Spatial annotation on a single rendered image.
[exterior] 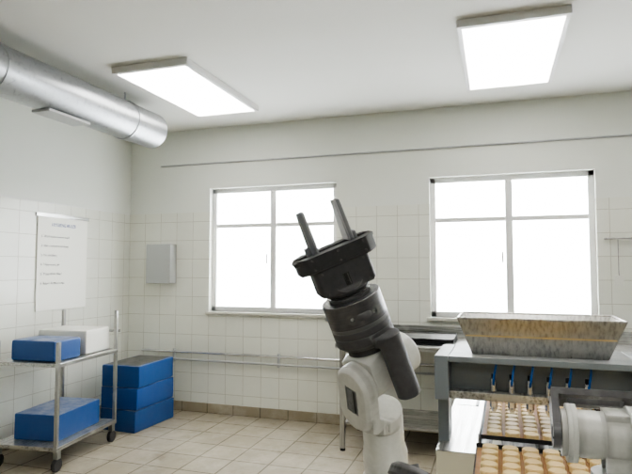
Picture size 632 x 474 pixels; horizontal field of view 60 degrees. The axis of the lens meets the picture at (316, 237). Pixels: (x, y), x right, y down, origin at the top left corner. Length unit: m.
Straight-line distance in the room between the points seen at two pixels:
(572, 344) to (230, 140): 4.49
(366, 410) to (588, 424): 0.29
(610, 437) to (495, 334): 1.47
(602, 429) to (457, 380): 1.54
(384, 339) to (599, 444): 0.28
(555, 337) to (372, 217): 3.39
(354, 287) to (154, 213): 5.59
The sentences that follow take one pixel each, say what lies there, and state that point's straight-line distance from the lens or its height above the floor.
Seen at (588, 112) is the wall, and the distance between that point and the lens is 5.38.
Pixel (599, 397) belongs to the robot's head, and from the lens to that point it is 0.71.
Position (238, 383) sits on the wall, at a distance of 5.86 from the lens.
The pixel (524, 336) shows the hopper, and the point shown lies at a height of 1.26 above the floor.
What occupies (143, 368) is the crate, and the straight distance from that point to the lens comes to 5.46.
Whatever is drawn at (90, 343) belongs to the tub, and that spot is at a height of 0.88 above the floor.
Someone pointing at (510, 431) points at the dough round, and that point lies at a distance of 2.17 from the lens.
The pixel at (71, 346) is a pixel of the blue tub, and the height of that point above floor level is 0.89.
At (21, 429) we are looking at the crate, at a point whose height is 0.27.
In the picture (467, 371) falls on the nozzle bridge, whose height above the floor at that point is 1.11.
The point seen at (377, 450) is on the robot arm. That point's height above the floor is 1.22.
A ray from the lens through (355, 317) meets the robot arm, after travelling 0.77.
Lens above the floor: 1.50
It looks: 3 degrees up
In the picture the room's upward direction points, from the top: straight up
